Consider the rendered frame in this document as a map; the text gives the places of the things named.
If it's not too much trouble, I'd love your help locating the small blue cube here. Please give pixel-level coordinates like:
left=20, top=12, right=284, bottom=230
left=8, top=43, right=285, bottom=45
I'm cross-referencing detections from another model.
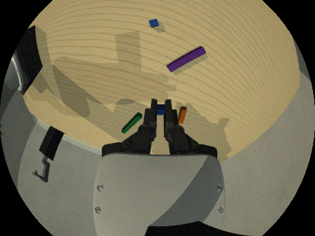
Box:
left=157, top=104, right=165, bottom=115
left=149, top=19, right=159, bottom=28

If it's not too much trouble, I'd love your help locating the purple rod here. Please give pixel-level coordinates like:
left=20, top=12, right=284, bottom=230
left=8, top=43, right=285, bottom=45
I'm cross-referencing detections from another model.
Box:
left=167, top=46, right=206, bottom=72

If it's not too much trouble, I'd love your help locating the dark green rod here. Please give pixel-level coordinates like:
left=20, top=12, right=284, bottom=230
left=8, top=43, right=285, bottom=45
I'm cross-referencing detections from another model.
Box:
left=121, top=112, right=142, bottom=134

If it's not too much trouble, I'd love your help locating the orange rod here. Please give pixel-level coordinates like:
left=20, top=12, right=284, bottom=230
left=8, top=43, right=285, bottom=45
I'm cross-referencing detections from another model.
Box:
left=178, top=106, right=187, bottom=124

